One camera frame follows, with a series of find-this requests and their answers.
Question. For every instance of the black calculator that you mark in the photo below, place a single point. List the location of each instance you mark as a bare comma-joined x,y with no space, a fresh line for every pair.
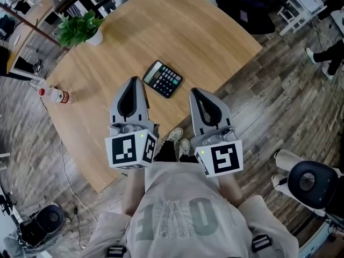
164,79

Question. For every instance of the white plate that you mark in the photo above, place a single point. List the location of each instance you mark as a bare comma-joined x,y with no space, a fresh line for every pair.
16,41

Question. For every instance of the beige sneaker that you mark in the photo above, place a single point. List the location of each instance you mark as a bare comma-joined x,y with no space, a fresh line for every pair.
176,134
184,146

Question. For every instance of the clear bottle with red cap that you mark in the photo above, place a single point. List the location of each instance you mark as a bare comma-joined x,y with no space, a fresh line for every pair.
57,96

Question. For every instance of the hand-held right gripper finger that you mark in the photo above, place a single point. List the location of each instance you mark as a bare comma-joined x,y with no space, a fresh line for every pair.
224,111
194,114

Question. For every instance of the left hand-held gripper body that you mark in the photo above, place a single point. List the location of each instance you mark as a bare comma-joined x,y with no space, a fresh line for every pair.
122,149

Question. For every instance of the green plant in white pot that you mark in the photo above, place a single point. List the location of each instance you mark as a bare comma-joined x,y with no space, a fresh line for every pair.
78,28

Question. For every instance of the brown wooden coat rack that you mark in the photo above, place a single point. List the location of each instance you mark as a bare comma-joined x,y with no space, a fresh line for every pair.
35,28

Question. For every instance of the person's black trousers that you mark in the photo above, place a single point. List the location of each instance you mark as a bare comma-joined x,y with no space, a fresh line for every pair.
168,152

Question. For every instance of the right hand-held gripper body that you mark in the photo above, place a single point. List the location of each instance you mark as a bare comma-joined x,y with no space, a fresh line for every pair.
224,157

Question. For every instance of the black office chair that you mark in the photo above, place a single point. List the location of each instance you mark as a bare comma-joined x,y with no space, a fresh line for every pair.
242,7

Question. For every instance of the person's left forearm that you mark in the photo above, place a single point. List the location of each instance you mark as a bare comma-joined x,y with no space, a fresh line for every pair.
131,192

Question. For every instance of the person's beige shirt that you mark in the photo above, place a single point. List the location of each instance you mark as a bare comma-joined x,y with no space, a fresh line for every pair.
188,187

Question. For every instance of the person's right forearm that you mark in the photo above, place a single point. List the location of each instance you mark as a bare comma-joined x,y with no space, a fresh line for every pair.
231,189

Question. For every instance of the wooden table with white legs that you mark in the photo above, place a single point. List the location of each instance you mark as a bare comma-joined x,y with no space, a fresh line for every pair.
29,23

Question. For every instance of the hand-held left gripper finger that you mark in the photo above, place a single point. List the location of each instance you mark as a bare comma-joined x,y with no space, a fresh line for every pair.
115,109
143,111

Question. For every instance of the clear plastic cup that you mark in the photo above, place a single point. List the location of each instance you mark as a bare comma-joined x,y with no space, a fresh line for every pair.
37,84

